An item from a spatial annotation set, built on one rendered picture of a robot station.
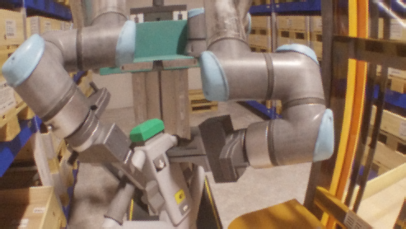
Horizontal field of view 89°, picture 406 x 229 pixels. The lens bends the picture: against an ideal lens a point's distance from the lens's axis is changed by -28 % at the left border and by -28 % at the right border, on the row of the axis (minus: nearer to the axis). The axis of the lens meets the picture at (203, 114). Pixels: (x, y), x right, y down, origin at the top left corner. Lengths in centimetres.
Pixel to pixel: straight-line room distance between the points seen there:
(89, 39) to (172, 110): 130
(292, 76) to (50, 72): 40
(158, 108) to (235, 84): 131
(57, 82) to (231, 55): 30
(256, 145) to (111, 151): 25
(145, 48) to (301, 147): 127
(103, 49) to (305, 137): 39
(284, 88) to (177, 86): 123
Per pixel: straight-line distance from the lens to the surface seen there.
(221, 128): 52
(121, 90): 607
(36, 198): 220
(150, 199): 58
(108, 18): 56
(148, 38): 160
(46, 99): 42
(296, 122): 48
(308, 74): 50
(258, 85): 47
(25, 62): 42
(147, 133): 59
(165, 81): 171
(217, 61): 47
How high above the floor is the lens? 162
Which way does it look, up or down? 18 degrees down
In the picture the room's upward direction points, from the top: 1 degrees counter-clockwise
